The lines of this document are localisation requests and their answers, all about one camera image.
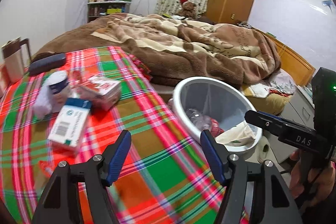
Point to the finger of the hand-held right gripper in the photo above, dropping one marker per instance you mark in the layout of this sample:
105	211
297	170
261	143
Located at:
265	121

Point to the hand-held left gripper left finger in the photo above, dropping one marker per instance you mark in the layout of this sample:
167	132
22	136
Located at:
119	155

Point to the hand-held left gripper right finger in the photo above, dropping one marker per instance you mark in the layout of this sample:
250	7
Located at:
212	155

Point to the large red drink can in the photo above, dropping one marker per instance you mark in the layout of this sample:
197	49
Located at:
216	127

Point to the beige paper bag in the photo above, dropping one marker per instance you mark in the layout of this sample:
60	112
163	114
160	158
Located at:
236	134

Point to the clear plastic bottle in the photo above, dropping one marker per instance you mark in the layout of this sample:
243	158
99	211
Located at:
197	116

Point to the white round trash bin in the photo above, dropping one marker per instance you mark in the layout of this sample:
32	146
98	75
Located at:
223	98

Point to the white medicine box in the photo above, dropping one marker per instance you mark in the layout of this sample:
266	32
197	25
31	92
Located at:
68	127

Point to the white red printed carton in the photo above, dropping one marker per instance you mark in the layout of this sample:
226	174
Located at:
102	90

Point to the white foam net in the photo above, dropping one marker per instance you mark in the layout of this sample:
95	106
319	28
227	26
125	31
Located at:
42	106

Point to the person's right hand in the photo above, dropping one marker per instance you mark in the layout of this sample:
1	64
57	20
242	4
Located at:
295	174

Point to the grey metal cabinet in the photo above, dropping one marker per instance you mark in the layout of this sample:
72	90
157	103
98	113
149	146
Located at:
299	113

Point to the red green plaid cloth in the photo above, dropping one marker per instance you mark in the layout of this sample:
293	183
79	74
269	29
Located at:
162	161

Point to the white floral cloth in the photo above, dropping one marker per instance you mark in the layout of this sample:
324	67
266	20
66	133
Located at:
278	79

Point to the brown beige fleece blanket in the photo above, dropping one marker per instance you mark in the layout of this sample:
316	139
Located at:
183	56

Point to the black glasses case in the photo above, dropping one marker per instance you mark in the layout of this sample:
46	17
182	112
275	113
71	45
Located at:
47	63

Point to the brown teddy bear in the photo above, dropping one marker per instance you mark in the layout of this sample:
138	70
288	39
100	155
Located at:
189	7

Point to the green packet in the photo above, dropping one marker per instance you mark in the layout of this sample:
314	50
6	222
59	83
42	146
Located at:
168	15

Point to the white storage shelf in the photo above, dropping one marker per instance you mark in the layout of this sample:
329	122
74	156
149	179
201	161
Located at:
105	10

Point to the wooden bed frame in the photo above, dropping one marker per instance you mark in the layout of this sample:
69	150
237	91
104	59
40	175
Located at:
294	58

